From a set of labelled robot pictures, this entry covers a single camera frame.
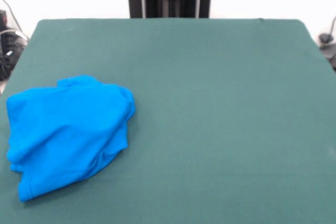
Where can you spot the dark green table cloth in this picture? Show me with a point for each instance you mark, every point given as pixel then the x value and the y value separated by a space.
pixel 210 103

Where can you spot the blue printed shirt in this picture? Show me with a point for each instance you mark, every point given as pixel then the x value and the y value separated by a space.
pixel 65 129

